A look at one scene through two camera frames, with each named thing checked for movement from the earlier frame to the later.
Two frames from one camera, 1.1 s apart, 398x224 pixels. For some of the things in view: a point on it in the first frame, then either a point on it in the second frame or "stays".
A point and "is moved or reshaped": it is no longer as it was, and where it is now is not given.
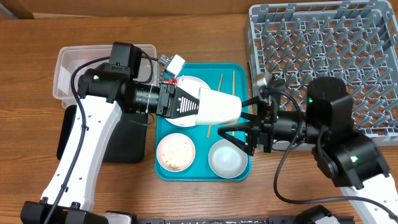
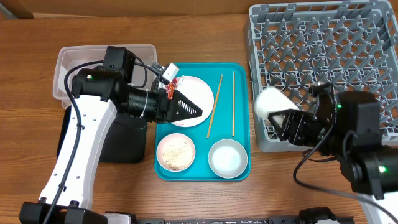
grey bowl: [226, 160] stays
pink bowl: [175, 152] stays
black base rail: [246, 219] stays
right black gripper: [263, 118] to [295, 122]
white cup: [216, 107] is moved or reshaped
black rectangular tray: [126, 142] stays
